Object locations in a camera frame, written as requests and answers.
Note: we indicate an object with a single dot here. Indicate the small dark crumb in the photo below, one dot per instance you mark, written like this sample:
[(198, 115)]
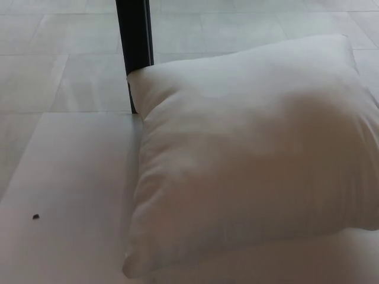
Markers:
[(35, 216)]

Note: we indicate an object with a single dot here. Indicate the white square pillow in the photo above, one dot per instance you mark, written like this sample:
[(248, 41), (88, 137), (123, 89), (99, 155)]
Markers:
[(242, 154)]

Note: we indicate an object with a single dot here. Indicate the black metal post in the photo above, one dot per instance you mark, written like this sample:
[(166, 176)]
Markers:
[(134, 35)]

